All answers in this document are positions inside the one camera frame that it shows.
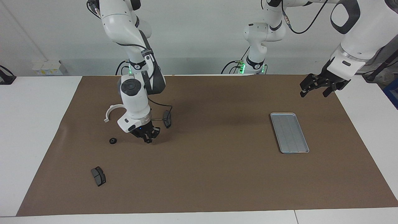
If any black clamp mount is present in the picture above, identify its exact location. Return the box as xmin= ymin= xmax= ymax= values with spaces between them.
xmin=0 ymin=65 xmax=16 ymax=85

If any white wall socket box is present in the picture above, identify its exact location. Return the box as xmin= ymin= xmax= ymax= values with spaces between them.
xmin=32 ymin=60 xmax=67 ymax=76

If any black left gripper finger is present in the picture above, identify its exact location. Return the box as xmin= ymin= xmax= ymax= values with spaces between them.
xmin=300 ymin=81 xmax=312 ymax=98
xmin=322 ymin=82 xmax=336 ymax=98

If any blue crate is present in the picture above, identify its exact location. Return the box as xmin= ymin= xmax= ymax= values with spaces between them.
xmin=383 ymin=78 xmax=398 ymax=110

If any white curved plastic bracket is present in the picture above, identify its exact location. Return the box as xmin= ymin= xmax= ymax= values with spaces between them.
xmin=104 ymin=105 xmax=125 ymax=123

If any brown table mat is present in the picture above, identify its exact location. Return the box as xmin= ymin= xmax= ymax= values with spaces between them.
xmin=16 ymin=74 xmax=398 ymax=217

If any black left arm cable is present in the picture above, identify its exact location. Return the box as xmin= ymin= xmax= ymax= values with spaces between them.
xmin=261 ymin=0 xmax=331 ymax=35

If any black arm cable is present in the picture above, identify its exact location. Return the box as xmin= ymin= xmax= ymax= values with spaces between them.
xmin=261 ymin=0 xmax=331 ymax=35
xmin=87 ymin=0 xmax=173 ymax=122

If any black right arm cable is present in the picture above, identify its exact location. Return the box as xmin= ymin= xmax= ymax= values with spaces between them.
xmin=87 ymin=0 xmax=173 ymax=122

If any black stand pole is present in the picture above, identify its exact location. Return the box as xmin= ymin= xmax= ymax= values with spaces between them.
xmin=362 ymin=47 xmax=398 ymax=83

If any black base cable bundle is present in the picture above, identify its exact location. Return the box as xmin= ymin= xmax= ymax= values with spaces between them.
xmin=115 ymin=60 xmax=131 ymax=76
xmin=221 ymin=45 xmax=250 ymax=75

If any silver metal tray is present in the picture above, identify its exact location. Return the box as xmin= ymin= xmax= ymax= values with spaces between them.
xmin=270 ymin=113 xmax=310 ymax=154

